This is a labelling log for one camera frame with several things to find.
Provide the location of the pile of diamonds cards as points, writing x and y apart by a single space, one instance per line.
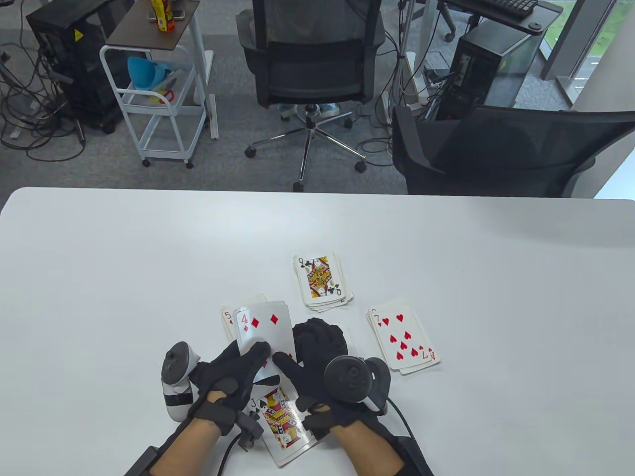
227 322

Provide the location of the black mesh office chair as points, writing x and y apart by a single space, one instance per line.
496 158

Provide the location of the blue plastic funnel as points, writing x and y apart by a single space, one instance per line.
144 74

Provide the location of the white rolling cart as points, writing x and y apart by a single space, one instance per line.
163 110

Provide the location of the dark grey desk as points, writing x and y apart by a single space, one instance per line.
543 12

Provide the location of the grey white handheld controller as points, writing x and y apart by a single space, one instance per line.
176 367
354 384

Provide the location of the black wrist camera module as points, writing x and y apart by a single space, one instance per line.
249 431
316 425

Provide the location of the person's right hand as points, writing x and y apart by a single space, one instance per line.
317 342

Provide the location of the deck of playing cards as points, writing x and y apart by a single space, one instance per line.
268 374

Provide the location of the pile of spades cards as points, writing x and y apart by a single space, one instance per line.
283 426

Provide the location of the black chair with chrome base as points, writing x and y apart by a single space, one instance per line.
307 79

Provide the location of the orange red bottle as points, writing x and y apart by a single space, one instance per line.
170 20

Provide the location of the black chair leg with castor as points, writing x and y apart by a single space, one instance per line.
449 36

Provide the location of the black forearm sensor box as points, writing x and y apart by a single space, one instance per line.
141 462
415 458

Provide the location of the pile of hearts cards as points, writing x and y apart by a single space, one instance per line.
404 332

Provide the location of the person's left forearm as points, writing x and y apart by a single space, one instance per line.
186 451

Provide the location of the red yellow plastic toy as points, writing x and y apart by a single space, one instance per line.
163 95

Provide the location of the person's left hand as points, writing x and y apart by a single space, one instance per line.
225 386

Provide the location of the pile of clubs cards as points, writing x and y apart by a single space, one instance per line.
322 282

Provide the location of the black computer tower glass panel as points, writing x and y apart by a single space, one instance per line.
481 64

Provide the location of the white metal stand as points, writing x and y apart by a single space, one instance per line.
411 69

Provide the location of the white power strip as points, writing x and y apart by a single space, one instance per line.
438 83

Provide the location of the black keyboard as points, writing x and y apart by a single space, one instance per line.
501 5

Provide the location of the person's right forearm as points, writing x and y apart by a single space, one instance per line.
367 453

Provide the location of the red diamonds playing card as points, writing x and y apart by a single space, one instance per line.
268 322

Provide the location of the white side table brown top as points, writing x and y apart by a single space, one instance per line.
149 34

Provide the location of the black computer tower yellow sticker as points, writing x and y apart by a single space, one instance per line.
74 74

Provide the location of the yellow bottle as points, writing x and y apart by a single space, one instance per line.
159 15

